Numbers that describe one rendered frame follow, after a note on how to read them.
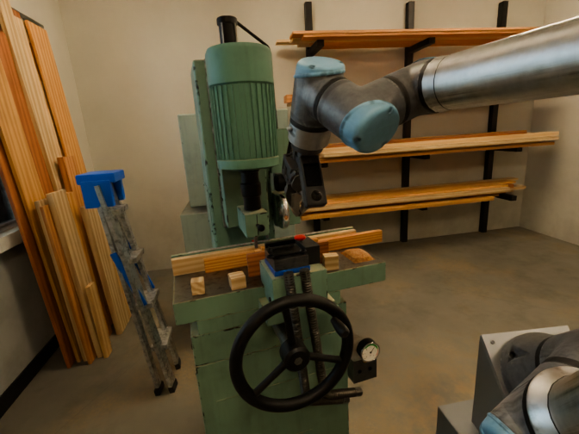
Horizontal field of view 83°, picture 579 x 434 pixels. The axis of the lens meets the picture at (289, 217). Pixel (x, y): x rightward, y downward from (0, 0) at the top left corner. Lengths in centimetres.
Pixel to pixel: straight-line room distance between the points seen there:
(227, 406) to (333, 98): 84
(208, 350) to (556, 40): 89
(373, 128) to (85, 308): 208
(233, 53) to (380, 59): 289
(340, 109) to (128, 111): 297
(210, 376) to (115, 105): 284
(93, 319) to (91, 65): 216
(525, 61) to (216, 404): 99
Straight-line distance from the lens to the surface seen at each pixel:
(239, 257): 101
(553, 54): 50
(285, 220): 110
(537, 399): 63
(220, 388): 102
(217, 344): 94
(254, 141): 88
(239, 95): 88
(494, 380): 94
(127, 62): 347
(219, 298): 88
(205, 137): 113
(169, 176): 338
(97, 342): 245
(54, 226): 223
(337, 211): 308
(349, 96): 58
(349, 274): 97
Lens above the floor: 129
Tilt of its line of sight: 15 degrees down
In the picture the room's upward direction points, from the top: 4 degrees counter-clockwise
